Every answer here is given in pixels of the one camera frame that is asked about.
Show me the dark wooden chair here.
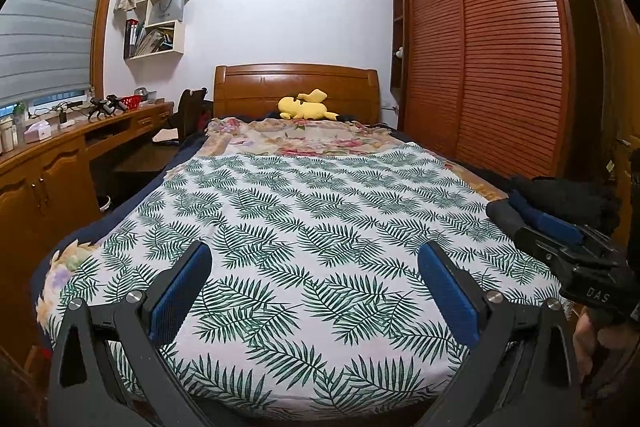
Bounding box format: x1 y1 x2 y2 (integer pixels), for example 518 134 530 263
167 87 208 138

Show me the grey window blind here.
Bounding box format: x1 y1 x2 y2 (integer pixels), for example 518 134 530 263
0 0 112 105

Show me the bed with fern-print cover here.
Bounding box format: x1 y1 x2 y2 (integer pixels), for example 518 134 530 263
52 142 568 408

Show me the black button coat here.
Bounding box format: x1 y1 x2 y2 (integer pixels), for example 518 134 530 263
507 176 621 238

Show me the row of books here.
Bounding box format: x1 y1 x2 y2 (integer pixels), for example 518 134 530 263
125 19 173 58

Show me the white bottle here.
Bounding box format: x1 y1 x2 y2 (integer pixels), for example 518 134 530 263
0 119 18 152

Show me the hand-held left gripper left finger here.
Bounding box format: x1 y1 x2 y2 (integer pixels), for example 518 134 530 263
47 241 213 427

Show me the grey paper bag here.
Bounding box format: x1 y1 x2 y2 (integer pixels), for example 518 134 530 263
145 0 185 26

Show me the navy bed sheet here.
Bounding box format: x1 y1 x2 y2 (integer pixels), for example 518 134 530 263
30 127 211 268

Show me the wooden desk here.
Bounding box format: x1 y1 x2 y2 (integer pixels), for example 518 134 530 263
0 101 176 348

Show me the grey folded garment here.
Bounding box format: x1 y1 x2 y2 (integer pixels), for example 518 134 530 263
486 199 523 235

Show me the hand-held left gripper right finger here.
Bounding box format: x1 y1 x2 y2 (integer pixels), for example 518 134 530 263
417 242 583 427

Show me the white wall shelf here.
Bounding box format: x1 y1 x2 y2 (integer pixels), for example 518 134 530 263
123 0 191 60

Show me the white tissue box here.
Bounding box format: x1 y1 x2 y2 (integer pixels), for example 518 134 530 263
24 120 51 144

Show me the black clamp tool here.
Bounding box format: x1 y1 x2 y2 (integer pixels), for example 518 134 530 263
87 94 128 122

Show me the person's right hand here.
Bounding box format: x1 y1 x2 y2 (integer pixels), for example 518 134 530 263
571 311 636 380

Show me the yellow plush toy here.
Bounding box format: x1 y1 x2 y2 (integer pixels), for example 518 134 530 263
278 89 338 122

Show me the floral blanket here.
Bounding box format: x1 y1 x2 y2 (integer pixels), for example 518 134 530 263
200 117 416 158

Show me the wooden bed headboard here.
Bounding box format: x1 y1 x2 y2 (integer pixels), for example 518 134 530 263
214 64 381 125

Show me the wooden louvred wardrobe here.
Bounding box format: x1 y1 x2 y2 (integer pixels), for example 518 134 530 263
392 0 591 180

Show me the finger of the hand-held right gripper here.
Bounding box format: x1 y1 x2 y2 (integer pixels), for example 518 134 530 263
537 213 601 254
514 227 576 279

